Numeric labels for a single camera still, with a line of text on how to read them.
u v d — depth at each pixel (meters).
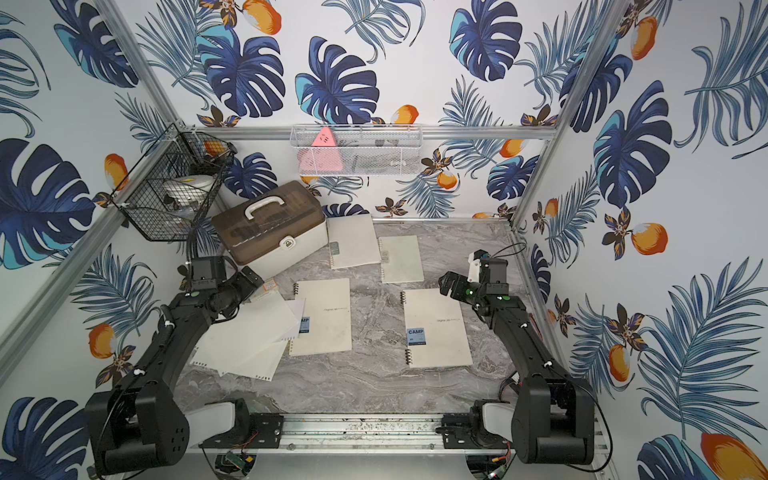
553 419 0.41
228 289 0.72
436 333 0.91
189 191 0.80
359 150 1.01
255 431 0.73
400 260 1.08
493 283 0.65
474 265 0.78
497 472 0.71
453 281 0.78
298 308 0.95
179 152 0.90
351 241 1.14
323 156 0.90
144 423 0.40
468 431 0.78
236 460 0.72
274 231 0.92
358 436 0.75
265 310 0.96
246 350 0.92
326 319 0.94
